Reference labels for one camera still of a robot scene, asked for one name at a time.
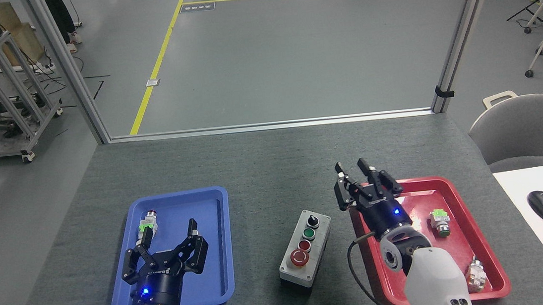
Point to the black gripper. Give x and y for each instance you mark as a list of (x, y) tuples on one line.
[(160, 285), (384, 214)]

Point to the grey four-button control box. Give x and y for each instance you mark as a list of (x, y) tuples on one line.
[(306, 258)]

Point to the red button with green block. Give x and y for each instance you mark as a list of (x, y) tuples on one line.
[(149, 221)]

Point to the cardboard box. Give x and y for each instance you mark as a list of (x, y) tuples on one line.
[(15, 27)]

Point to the blue plastic tray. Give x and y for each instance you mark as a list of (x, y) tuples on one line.
[(212, 258)]

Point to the red plastic tray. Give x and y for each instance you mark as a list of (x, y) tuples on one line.
[(460, 254)]

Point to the silver floor socket plate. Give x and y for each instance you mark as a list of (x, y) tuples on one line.
[(152, 82)]

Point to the person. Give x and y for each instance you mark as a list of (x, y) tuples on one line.
[(62, 18)]

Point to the green push button switch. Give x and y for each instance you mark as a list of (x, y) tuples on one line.
[(440, 220)]

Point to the silver table edge rail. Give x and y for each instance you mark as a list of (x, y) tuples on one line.
[(269, 125)]

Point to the black clip on post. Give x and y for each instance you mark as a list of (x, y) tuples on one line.
[(443, 91)]

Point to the silver switch module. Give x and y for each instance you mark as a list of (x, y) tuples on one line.
[(476, 277)]

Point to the silver aluminium post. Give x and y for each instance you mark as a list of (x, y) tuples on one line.
[(69, 67), (464, 29)]

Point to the aluminium frame cart on wheels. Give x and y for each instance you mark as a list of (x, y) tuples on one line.
[(23, 111)]

